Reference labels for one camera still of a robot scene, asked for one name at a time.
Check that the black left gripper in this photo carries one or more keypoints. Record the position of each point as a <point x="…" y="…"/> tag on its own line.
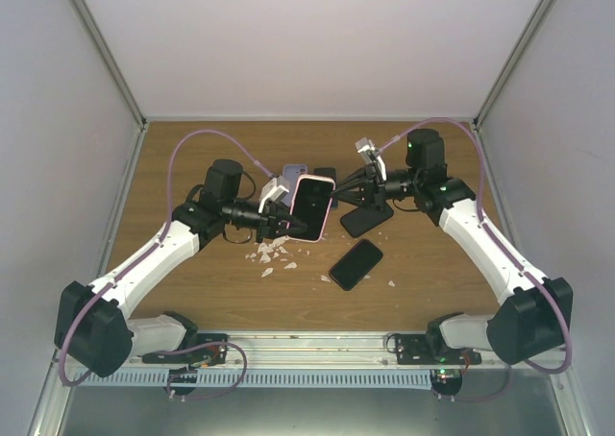
<point x="271" y="216"/>

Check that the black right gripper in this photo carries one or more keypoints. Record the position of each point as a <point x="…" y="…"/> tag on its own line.
<point x="374" y="195"/>

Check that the lavender phone case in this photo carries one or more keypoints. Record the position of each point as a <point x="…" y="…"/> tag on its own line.
<point x="292" y="172"/>

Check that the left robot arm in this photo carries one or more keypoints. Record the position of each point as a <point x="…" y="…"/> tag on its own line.
<point x="95" y="324"/>

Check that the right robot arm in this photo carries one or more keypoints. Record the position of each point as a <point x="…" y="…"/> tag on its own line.
<point x="532" y="324"/>

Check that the black phone upper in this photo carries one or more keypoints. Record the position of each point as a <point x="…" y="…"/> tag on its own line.
<point x="361" y="220"/>

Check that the black phone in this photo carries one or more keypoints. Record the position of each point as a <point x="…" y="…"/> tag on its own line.
<point x="355" y="265"/>
<point x="361" y="220"/>

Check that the black phone lower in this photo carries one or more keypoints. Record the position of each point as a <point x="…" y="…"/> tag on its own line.
<point x="355" y="265"/>

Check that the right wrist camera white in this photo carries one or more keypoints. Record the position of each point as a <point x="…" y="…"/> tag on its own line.
<point x="371" y="155"/>

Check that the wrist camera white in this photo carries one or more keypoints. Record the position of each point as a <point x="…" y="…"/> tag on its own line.
<point x="273" y="191"/>
<point x="371" y="155"/>

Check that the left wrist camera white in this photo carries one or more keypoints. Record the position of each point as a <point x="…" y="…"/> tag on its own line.
<point x="273" y="191"/>

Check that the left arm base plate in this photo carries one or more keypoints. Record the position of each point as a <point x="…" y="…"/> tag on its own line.
<point x="195" y="353"/>

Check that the grey slotted cable duct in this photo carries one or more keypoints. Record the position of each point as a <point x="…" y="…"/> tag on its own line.
<point x="260" y="378"/>

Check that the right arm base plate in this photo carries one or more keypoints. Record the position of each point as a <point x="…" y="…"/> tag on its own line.
<point x="447" y="366"/>

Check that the aluminium rail frame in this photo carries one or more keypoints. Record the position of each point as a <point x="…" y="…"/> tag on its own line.
<point x="494" y="400"/>

